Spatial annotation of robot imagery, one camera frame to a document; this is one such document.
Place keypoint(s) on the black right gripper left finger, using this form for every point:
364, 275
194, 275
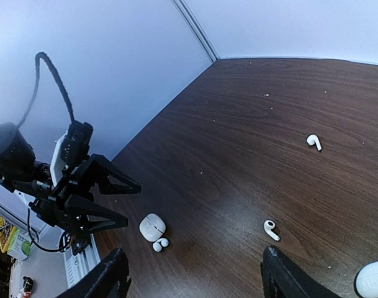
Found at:
109, 276

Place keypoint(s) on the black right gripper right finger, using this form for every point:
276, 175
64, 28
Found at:
282, 277

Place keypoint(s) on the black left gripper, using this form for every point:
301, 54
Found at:
71, 206

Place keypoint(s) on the white stem earbud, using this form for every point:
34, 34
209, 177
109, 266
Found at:
313, 140
269, 227

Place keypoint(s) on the cream rounded earbud charging case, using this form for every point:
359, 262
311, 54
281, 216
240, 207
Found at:
152, 227

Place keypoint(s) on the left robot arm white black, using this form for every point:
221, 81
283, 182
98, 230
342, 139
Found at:
19, 170

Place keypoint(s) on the white oval charging case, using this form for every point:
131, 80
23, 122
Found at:
366, 281

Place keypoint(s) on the white clip-on earbud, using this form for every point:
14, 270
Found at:
160, 244

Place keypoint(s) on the green white box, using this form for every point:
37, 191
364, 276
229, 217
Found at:
20, 245

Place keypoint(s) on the aluminium front frame rail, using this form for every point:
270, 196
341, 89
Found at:
80, 259

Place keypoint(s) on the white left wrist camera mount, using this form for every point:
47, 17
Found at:
57, 164

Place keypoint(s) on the aluminium corner post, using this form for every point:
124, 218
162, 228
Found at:
196, 29

